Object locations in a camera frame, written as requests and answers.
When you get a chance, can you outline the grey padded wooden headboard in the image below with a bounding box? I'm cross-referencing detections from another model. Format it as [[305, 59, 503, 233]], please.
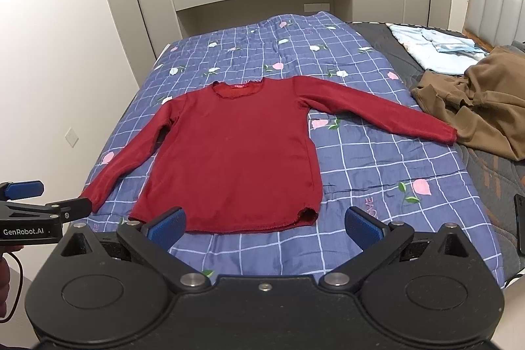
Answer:
[[462, 0, 524, 50]]

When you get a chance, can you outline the brown garment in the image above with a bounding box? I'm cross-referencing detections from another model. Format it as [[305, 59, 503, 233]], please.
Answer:
[[411, 46, 524, 162]]

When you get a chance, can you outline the dark grey mattress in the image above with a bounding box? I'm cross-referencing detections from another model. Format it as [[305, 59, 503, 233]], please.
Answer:
[[350, 22, 524, 281]]

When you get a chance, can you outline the red long-sleeve sweater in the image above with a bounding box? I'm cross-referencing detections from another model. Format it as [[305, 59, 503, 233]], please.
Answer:
[[83, 75, 456, 234]]

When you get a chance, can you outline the light blue folded cloth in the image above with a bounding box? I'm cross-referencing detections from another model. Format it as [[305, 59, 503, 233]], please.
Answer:
[[386, 23, 488, 75]]

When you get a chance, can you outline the white wall socket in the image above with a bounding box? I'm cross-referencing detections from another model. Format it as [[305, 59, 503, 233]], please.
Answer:
[[65, 128, 79, 148]]

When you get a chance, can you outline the black cable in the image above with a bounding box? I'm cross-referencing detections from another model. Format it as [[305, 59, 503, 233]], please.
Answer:
[[0, 254, 22, 323]]

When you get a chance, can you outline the person's left hand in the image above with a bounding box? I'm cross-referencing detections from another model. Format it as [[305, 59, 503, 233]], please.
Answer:
[[0, 245, 22, 316]]

